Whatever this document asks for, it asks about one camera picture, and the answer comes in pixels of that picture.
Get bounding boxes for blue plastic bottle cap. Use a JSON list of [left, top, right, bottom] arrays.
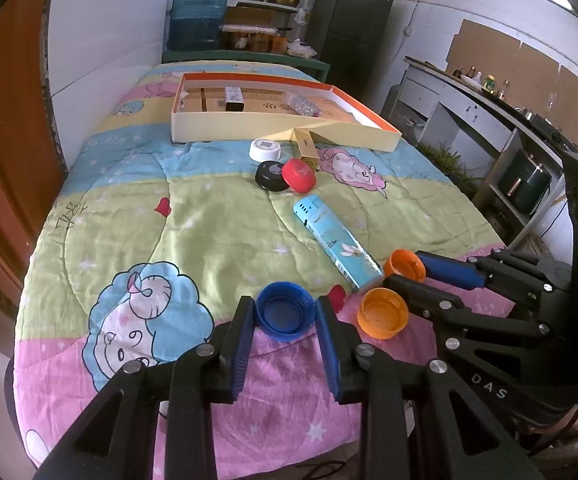
[[255, 282, 317, 343]]

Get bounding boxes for white plastic bag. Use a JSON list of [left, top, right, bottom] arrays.
[[288, 38, 318, 59]]

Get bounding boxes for orange rimmed cardboard box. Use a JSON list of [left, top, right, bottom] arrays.
[[170, 72, 403, 153]]

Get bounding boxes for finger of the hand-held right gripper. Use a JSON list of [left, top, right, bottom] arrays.
[[415, 249, 556, 295], [383, 274, 552, 342]]

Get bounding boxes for row of food jars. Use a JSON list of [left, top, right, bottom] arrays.
[[220, 25, 290, 53]]

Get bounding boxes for white round lid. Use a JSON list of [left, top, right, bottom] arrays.
[[249, 138, 283, 163]]

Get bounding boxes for dark green air fryer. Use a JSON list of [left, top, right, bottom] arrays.
[[498, 148, 553, 216]]

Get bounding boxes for cardboard wall panels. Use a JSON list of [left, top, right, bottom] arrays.
[[446, 18, 578, 153]]

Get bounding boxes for orange plastic bottle cap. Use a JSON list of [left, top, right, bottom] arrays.
[[384, 249, 427, 283], [357, 287, 410, 340]]

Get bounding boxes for red plastic bottle cap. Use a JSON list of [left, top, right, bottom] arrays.
[[281, 158, 317, 195]]

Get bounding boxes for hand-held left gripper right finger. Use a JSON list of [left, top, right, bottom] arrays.
[[315, 296, 545, 480]]

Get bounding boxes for green metal table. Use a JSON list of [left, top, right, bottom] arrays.
[[161, 47, 331, 83]]

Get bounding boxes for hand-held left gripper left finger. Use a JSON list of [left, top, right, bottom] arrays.
[[34, 296, 257, 480]]

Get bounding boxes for green leafy plants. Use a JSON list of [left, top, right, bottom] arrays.
[[416, 141, 485, 196]]

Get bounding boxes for large blue water jug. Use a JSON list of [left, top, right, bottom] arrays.
[[168, 0, 232, 52]]

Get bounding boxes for light blue patterned lighter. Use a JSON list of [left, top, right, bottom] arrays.
[[292, 197, 385, 292]]

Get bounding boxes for dark green refrigerator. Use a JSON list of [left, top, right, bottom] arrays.
[[305, 0, 397, 101]]

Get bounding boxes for black round lid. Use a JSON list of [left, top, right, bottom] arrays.
[[255, 161, 291, 193]]

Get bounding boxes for wooden door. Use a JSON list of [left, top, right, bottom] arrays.
[[0, 0, 68, 331]]

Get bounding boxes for white kitchen counter cabinet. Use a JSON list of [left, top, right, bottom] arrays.
[[381, 55, 578, 248]]

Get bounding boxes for printed cartoon blanket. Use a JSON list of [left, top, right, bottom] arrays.
[[13, 60, 545, 476]]

